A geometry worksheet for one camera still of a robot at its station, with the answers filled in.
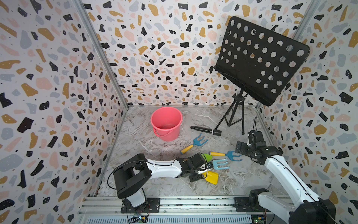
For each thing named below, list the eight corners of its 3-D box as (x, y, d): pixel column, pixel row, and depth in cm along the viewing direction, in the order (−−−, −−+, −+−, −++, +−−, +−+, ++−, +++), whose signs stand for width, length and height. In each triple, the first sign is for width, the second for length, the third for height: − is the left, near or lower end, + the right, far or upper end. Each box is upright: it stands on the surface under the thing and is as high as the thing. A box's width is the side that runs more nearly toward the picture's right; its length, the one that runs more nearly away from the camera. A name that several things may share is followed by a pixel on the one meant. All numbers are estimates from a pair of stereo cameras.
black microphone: (190, 129, 109) (190, 126, 107) (191, 127, 111) (191, 124, 108) (220, 136, 106) (221, 133, 103) (220, 133, 107) (221, 130, 104)
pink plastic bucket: (152, 145, 99) (147, 130, 86) (157, 122, 113) (153, 106, 99) (180, 145, 99) (180, 131, 86) (181, 122, 113) (181, 106, 99)
